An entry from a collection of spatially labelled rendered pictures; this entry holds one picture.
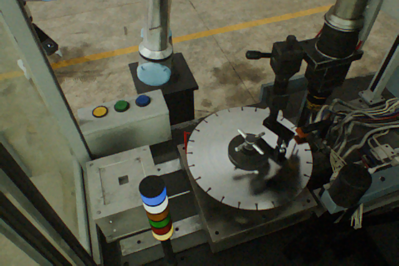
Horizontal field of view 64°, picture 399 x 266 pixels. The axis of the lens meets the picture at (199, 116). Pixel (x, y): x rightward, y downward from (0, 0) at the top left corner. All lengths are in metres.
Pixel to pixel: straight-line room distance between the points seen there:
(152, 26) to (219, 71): 1.56
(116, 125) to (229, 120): 0.35
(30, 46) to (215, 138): 0.50
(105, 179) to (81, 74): 1.87
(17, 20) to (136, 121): 0.48
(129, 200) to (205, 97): 1.58
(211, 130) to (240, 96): 1.47
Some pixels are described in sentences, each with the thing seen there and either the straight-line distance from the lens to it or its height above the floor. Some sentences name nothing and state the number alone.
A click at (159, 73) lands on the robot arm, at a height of 0.93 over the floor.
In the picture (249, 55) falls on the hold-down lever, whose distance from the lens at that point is 0.72.
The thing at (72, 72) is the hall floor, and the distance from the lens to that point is 2.77.
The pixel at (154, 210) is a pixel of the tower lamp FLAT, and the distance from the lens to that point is 0.61.
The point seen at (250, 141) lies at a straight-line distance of 0.82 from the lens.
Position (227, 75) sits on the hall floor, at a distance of 2.53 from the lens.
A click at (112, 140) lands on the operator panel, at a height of 0.83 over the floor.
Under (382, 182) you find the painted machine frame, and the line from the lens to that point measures 0.79.
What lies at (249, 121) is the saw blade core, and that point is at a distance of 0.94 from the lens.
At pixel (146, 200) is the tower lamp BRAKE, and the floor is 1.15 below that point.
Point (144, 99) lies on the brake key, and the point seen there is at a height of 0.91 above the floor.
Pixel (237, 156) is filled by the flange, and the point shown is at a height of 0.96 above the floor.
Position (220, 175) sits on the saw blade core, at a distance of 0.82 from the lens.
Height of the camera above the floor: 1.65
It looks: 48 degrees down
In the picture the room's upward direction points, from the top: 1 degrees counter-clockwise
